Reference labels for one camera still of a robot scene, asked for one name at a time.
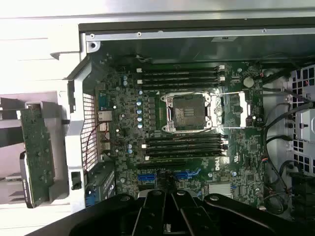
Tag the silver coin cell battery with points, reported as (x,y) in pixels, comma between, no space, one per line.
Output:
(248,81)

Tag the metal disk bay cage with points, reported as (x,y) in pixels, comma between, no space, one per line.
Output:
(305,125)

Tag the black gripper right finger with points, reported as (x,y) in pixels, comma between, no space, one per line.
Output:
(192,218)

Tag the CPU socket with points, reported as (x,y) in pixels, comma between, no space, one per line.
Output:
(187,110)

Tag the black RAM slot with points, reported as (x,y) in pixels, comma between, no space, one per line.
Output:
(184,155)
(179,80)
(184,138)
(179,74)
(184,149)
(179,68)
(179,85)
(184,143)

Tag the silver chipset heatsink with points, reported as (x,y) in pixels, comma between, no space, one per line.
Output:
(220,189)

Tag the blue expansion slot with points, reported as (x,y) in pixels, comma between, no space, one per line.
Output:
(146,179)

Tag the black open PC case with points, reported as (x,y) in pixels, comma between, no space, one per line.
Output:
(76,137)

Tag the silver socket cover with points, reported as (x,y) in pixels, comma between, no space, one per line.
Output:
(243,113)

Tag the black expansion slot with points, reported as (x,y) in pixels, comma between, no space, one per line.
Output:
(160,165)

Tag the green motherboard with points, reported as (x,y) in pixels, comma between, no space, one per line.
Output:
(246,157)

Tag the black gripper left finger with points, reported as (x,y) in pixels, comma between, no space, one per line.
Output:
(152,216)

